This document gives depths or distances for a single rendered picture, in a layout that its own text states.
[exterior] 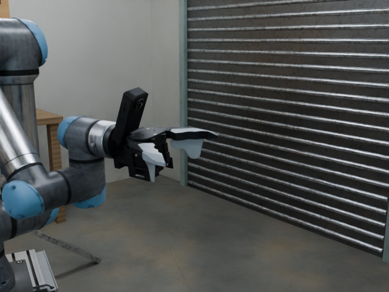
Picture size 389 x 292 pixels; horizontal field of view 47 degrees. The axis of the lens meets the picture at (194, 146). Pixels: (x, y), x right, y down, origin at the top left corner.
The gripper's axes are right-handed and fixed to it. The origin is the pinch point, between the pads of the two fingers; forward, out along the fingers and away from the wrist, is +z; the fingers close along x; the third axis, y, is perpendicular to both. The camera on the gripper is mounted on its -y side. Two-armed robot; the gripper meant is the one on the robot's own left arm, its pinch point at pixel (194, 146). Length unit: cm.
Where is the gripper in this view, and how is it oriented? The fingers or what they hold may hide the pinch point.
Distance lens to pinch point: 76.9
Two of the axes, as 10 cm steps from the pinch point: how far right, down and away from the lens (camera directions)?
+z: 7.9, 1.5, -5.9
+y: 0.8, 9.4, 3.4
